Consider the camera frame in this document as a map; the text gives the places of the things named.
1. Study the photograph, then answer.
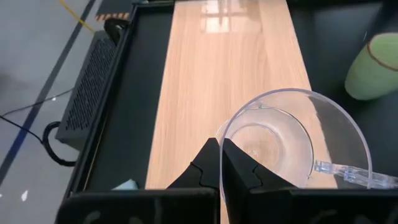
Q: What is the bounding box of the clear plastic handled cup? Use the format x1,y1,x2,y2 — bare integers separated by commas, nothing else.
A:
215,88,398,203

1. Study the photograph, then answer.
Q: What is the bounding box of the yellow cable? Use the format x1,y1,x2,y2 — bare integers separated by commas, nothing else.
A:
58,0,96,33

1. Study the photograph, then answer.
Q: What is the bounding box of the thick black cable loop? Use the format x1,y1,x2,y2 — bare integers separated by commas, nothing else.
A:
42,121,77,167

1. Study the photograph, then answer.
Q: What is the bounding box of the green mug with white handle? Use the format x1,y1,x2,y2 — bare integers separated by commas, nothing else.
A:
344,32,398,101

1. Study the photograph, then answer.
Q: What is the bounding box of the black perforated computer case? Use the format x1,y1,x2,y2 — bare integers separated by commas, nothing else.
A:
55,30,121,152

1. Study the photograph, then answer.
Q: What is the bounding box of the thin black floor cable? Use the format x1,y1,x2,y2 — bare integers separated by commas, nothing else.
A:
0,88,74,118
0,114,44,144

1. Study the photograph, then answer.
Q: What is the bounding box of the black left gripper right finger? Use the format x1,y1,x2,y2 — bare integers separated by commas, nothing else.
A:
221,138,398,224

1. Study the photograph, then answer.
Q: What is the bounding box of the hazard-striped black floor mat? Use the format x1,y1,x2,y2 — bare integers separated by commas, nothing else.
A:
95,0,133,22

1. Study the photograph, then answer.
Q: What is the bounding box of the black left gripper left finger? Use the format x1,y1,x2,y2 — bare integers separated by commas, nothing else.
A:
55,138,220,224

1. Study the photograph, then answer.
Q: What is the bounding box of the light blue cloth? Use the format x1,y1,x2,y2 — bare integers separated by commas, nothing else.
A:
111,179,139,190

